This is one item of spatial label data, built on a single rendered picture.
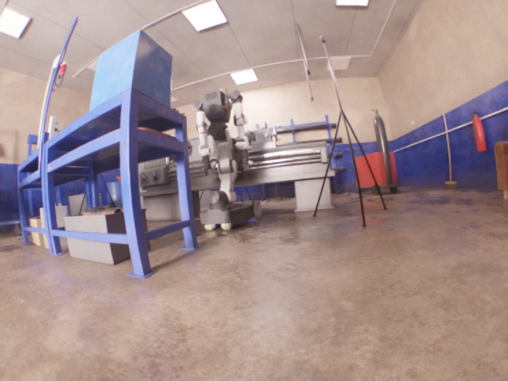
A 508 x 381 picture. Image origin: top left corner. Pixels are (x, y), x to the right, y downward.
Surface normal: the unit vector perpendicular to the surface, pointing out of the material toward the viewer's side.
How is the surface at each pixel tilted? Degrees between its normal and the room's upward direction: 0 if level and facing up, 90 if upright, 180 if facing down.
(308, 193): 90
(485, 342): 0
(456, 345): 0
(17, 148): 90
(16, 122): 90
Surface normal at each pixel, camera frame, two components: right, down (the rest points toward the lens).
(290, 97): -0.23, 0.03
